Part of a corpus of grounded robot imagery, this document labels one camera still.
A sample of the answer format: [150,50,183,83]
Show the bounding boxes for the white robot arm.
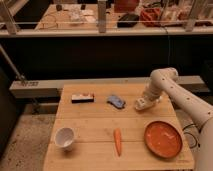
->
[134,68,213,171]

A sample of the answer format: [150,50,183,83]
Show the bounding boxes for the white ceramic bowl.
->
[54,127,75,151]

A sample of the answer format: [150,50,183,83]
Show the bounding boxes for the orange carrot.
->
[113,128,122,156]

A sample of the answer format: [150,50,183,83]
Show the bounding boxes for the orange plate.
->
[144,121,183,159]

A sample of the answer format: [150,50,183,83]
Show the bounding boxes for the orange tool on shelf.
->
[140,8,161,27]

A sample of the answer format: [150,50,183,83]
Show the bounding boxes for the black bag on shelf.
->
[117,13,139,28]

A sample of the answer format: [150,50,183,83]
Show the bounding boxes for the black cable on floor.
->
[182,123,201,149]

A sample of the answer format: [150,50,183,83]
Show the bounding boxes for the grey metal rail beam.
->
[9,75,209,99]

